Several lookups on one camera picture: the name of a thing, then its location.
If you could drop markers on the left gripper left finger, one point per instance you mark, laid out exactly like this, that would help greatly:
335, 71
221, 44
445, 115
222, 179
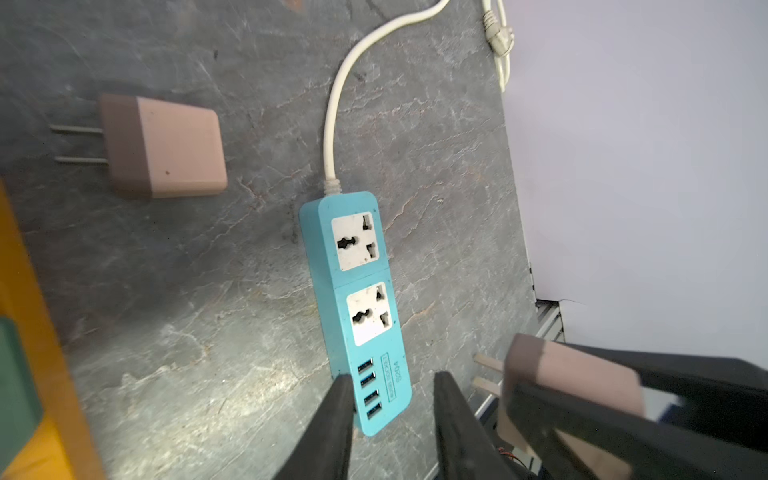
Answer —
323, 452

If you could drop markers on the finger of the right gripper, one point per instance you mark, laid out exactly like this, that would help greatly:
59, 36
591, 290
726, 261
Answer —
651, 450
724, 398

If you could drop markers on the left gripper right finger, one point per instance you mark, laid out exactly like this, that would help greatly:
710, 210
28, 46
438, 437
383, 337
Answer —
464, 450

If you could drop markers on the pink plug teal strip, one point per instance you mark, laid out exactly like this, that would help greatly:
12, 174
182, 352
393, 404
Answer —
566, 370
156, 148

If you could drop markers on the teal power strip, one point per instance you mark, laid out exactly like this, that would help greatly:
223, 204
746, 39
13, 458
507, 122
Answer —
349, 267

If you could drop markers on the orange power strip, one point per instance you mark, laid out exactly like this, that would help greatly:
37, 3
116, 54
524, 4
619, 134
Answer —
62, 446

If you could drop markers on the green plug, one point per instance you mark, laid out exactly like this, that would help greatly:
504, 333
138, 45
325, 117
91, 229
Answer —
21, 408

